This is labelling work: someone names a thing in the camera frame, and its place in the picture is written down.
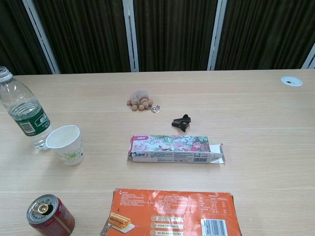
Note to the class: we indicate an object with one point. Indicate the black curtain panel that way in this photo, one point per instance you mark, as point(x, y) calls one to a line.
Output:
point(14, 34)
point(265, 32)
point(86, 34)
point(172, 34)

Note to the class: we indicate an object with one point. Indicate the red beverage can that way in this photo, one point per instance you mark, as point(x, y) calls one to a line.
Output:
point(59, 221)

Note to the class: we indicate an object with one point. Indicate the floral toothpaste box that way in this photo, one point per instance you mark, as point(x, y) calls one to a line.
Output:
point(172, 147)

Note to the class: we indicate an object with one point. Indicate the white partition post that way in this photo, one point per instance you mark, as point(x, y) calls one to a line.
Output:
point(41, 37)
point(216, 34)
point(310, 57)
point(130, 37)

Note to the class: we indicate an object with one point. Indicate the white floral paper cup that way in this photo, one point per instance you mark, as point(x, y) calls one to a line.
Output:
point(71, 152)

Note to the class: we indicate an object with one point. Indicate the orange snack box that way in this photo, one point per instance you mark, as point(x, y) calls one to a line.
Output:
point(172, 209)

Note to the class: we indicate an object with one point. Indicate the transparent plastic water bottle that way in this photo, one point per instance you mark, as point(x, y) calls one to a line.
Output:
point(22, 108)

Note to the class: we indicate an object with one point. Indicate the black binder clip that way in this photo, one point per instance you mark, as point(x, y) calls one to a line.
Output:
point(180, 122)

